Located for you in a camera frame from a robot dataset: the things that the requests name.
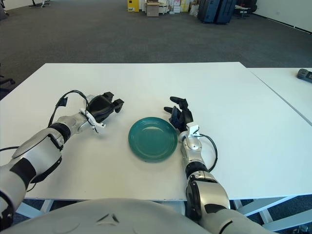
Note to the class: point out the black office chair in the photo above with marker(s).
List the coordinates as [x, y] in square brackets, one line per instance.
[7, 81]

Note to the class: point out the white storage boxes pile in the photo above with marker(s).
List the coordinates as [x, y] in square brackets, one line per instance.
[174, 6]

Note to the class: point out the black handheld device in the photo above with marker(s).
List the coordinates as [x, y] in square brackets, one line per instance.
[304, 75]

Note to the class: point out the white plastic bag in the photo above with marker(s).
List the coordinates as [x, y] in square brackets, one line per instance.
[194, 10]

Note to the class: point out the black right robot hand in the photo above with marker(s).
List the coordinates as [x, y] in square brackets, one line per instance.
[185, 115]

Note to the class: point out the green round plate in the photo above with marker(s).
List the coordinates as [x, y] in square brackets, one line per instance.
[152, 140]

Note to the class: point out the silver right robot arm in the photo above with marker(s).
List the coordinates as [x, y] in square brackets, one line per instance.
[209, 192]

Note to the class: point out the distant desk legs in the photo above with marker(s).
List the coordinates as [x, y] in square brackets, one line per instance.
[40, 3]

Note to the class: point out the yellow box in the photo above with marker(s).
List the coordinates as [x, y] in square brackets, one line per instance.
[132, 5]

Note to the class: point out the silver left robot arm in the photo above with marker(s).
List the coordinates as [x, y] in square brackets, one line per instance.
[41, 146]

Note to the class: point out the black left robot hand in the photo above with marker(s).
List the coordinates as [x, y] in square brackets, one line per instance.
[101, 107]

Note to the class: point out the dark blue large case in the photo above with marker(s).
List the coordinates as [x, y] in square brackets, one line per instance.
[207, 11]
[225, 11]

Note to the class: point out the grey robot torso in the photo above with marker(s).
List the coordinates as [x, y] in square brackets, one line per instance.
[146, 219]

